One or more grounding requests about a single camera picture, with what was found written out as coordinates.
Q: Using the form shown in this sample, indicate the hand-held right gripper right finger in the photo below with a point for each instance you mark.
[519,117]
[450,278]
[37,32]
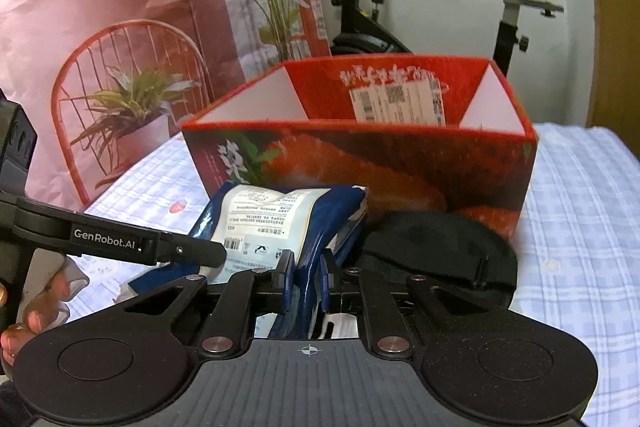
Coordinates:
[325,284]

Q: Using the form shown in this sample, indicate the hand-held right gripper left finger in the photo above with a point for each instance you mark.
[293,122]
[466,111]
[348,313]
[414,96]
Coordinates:
[285,279]

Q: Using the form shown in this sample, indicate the wooden door panel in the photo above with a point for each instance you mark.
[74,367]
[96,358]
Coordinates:
[617,32]

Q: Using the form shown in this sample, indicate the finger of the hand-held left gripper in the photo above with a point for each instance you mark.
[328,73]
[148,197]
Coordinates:
[195,252]

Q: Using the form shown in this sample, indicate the blue plaid bedsheet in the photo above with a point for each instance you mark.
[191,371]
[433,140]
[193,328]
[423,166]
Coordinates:
[575,217]

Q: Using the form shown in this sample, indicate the person's left hand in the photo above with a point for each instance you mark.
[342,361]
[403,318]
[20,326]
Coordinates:
[47,304]

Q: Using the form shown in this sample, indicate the black exercise bike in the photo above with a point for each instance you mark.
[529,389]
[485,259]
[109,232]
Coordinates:
[360,17]

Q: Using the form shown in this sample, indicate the black soft cloth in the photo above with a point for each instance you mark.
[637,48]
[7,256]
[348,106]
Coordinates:
[440,247]

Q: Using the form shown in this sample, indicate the red cardboard box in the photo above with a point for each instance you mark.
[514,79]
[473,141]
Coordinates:
[400,167]

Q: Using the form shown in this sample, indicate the blue and white packet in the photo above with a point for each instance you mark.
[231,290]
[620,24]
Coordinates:
[270,217]

